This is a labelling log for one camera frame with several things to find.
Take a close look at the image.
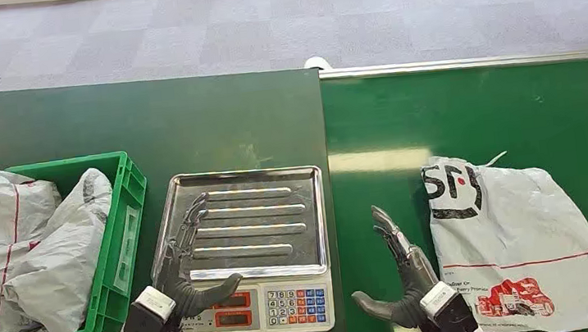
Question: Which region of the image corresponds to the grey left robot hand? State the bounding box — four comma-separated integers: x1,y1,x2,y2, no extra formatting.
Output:
145,189,247,322

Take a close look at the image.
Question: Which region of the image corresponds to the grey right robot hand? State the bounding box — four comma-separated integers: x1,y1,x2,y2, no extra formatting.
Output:
341,199,446,332

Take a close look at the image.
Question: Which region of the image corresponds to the green conveyor belt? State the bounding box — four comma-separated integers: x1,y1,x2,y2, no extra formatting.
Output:
318,48,588,332

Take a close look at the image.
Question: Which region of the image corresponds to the green plastic crate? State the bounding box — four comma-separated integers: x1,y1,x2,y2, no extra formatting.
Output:
0,148,163,332

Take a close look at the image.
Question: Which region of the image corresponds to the electronic scale with steel pan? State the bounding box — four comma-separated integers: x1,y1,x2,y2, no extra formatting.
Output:
141,159,340,332

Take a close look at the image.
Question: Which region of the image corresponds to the crumpled white courier bag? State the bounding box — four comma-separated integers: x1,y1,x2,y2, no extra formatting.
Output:
0,166,129,332

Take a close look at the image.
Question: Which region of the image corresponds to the small white round object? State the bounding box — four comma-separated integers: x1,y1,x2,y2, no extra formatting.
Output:
303,54,334,72

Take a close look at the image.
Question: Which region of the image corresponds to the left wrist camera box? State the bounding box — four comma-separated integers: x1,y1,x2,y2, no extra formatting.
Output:
119,284,180,332

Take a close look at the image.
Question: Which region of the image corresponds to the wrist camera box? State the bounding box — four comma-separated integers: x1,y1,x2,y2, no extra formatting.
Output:
417,277,482,332
119,284,180,332

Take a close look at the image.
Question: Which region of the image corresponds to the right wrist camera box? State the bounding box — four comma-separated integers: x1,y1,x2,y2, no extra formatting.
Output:
417,277,482,332

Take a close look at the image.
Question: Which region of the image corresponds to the silver conveyor side rail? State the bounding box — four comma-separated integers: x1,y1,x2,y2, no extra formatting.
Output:
318,42,588,88

